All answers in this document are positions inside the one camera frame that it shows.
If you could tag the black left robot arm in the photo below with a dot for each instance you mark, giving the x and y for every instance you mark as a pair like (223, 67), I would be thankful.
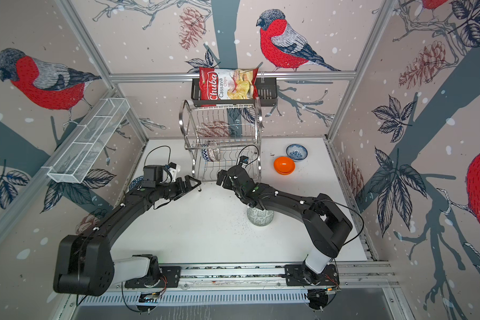
(84, 263)

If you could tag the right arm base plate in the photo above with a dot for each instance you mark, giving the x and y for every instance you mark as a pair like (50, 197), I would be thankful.
(312, 275)

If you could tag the white mesh wall shelf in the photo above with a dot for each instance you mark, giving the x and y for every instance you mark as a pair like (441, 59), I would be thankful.
(92, 136)

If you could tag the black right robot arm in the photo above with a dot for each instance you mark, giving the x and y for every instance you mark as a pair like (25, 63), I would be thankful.
(328, 227)

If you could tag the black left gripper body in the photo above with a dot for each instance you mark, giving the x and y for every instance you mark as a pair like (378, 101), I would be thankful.
(173, 188)

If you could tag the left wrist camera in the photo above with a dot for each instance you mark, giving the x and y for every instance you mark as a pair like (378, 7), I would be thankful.
(154, 175)

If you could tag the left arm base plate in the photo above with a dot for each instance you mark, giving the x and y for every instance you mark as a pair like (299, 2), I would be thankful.
(154, 276)

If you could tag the blue floral small bowl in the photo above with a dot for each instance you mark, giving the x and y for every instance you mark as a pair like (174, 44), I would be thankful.
(297, 152)

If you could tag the plain orange bowl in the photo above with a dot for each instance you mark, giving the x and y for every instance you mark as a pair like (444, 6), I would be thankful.
(284, 165)

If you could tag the red cassava chips bag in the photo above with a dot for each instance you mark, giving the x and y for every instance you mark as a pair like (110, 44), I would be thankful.
(228, 84)

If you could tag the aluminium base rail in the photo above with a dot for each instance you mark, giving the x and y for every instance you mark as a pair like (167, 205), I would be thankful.
(190, 285)

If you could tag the green pattern bowl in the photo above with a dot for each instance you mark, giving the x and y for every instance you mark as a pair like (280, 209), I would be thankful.
(259, 217)

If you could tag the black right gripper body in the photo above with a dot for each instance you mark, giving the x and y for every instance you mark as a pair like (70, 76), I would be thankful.
(229, 184)

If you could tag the dark red pattern bowl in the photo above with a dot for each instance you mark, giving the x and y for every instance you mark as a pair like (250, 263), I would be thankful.
(214, 154)

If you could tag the steel two-tier dish rack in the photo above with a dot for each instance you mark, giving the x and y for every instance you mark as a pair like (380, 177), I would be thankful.
(234, 129)

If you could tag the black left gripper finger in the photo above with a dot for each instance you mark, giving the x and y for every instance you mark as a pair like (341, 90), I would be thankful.
(191, 182)
(181, 193)

